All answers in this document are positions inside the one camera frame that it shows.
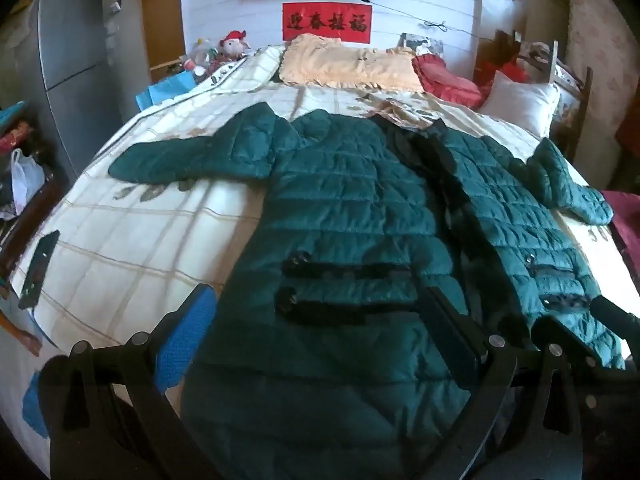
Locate wooden chair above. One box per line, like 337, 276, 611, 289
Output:
547, 40, 594, 161

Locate plush toy with red hat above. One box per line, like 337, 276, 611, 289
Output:
217, 30, 251, 61

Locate blue paper bag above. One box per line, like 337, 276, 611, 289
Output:
136, 72, 197, 111

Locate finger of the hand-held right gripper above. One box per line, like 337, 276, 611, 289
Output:
592, 296, 640, 343
575, 360, 638, 480

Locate bed with cream plaid sheet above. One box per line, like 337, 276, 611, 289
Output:
10, 45, 623, 361

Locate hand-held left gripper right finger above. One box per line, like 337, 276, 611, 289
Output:
424, 286, 586, 480

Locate dark wooden side table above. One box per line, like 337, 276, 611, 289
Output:
0, 105, 68, 281

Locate small toy clutter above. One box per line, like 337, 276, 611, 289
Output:
184, 37, 221, 77

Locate white plastic bag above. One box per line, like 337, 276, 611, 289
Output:
10, 149, 47, 216

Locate maroon cloth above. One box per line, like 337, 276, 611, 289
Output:
602, 190, 640, 281

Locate green quilted jacket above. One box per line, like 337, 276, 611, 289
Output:
107, 101, 626, 480

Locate red clothes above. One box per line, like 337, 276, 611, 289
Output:
475, 30, 532, 86

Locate framed photo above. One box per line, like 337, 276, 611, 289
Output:
400, 32, 445, 57

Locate red ruffled cushion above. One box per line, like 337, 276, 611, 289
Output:
412, 54, 488, 109

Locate red wall banner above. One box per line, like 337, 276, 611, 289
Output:
282, 2, 372, 43

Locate wooden door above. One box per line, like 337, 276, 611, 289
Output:
141, 0, 187, 70

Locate grey refrigerator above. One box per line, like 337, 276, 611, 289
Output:
20, 0, 143, 176

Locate black wall cable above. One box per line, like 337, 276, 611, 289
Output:
300, 0, 476, 37

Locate white pillow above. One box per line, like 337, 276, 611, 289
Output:
477, 71, 561, 137

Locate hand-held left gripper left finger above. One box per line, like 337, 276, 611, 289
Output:
39, 282, 226, 480

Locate black smartphone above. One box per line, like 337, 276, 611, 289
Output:
19, 230, 61, 311

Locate cartoon printed sheet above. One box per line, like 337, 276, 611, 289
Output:
0, 280, 61, 441

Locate yellow ruffled pillow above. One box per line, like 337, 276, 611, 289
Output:
277, 33, 426, 93

